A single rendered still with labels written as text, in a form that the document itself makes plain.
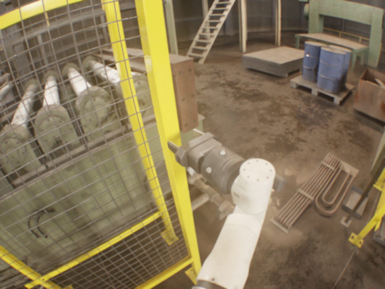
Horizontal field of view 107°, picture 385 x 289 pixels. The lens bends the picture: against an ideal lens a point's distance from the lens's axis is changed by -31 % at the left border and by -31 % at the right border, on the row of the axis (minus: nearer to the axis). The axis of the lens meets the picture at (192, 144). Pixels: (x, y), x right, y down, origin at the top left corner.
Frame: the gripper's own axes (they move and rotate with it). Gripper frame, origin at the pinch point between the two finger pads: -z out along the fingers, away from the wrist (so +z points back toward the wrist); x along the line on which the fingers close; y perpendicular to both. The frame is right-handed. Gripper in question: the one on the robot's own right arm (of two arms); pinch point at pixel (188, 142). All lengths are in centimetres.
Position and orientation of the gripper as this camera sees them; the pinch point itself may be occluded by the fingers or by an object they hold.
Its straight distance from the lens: 55.2
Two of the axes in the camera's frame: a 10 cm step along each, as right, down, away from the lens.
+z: 5.9, 4.3, -6.8
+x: 8.0, -4.1, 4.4
